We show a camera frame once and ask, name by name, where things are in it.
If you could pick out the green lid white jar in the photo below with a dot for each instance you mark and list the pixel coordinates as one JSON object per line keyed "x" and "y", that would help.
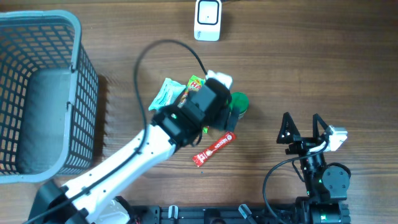
{"x": 240, "y": 101}

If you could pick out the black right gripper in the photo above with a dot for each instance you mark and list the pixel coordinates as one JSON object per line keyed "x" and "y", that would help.
{"x": 303, "y": 143}

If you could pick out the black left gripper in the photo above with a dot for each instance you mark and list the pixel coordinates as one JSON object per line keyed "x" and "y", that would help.
{"x": 222, "y": 124}

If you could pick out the grey plastic shopping basket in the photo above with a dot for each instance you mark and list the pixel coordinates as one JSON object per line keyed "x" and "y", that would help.
{"x": 49, "y": 97}

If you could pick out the green gummy candy bag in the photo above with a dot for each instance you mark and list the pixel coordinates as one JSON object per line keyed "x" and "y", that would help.
{"x": 194, "y": 84}

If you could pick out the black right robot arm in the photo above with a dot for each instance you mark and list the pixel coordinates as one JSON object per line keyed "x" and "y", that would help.
{"x": 326, "y": 183}

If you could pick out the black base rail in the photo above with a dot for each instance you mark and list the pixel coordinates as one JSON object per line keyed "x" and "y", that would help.
{"x": 217, "y": 214}

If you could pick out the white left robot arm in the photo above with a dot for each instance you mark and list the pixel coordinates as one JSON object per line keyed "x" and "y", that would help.
{"x": 84, "y": 198}

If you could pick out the light teal tissue pack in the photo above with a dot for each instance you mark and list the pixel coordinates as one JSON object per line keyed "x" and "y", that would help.
{"x": 167, "y": 95}

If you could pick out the red coffee stick sachet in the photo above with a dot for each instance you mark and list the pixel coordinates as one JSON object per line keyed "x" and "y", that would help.
{"x": 223, "y": 141}

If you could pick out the white barcode scanner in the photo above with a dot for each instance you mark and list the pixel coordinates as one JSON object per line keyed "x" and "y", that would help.
{"x": 207, "y": 23}

